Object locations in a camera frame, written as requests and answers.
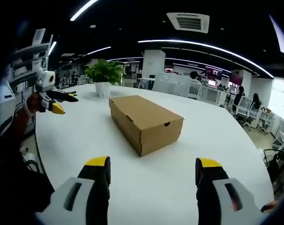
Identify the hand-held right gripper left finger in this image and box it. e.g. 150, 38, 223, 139
35, 156, 111, 225

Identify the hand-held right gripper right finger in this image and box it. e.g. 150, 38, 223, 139
194, 157, 264, 225

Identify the brown cardboard shoe box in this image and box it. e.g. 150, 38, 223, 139
108, 95, 184, 158

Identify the person's left hand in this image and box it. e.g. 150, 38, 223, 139
26, 92, 46, 114

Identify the white plant pot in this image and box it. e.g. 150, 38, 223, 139
94, 81, 112, 97

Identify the green potted plant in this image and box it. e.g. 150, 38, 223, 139
84, 58, 126, 85

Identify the black office chair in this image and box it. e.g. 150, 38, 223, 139
263, 148, 284, 193

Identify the white office chair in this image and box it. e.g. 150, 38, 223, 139
258, 110, 277, 135
231, 96, 255, 128

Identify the white partition screen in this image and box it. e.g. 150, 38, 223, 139
152, 71, 193, 98

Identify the ceiling air conditioner vent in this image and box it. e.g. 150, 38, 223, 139
166, 12, 210, 34

